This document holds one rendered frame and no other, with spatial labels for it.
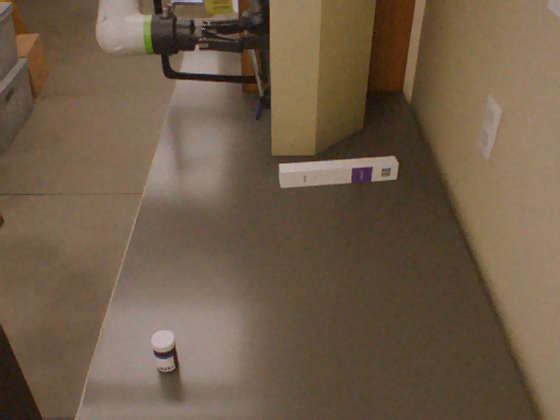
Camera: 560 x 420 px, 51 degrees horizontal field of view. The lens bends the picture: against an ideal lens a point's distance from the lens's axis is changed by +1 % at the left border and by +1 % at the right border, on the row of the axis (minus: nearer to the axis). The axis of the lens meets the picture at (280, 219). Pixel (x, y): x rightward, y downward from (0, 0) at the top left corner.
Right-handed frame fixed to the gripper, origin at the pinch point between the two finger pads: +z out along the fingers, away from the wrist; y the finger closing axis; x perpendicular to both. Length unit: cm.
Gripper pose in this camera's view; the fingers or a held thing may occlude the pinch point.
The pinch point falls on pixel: (261, 35)
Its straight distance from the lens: 148.4
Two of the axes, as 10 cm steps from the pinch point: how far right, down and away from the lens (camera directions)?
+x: 0.0, 7.9, 6.2
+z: 10.0, 0.0, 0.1
